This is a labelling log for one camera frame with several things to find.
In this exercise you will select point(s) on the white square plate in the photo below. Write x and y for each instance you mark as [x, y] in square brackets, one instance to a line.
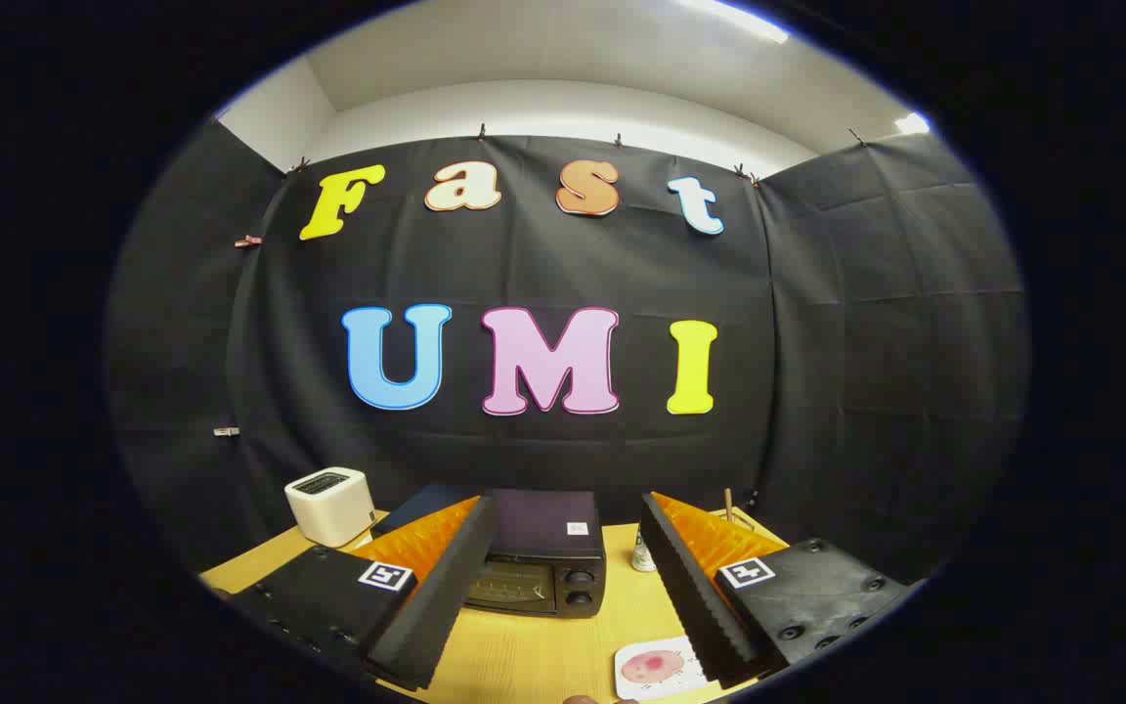
[656, 687]

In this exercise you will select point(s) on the pink round meat slice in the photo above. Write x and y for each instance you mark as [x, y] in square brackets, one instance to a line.
[651, 667]

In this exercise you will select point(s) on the black toaster oven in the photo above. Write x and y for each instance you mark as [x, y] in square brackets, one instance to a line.
[543, 528]

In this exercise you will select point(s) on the black backdrop cloth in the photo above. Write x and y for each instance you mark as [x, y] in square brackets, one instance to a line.
[817, 342]

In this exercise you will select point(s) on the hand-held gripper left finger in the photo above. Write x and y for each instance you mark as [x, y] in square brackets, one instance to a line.
[436, 587]

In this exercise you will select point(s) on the white plastic bottle green label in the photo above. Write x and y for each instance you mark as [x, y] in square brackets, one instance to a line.
[643, 552]

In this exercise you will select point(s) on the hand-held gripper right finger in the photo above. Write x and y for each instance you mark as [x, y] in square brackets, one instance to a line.
[690, 587]

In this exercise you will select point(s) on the small white box appliance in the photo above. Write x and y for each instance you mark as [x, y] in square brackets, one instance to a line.
[330, 508]

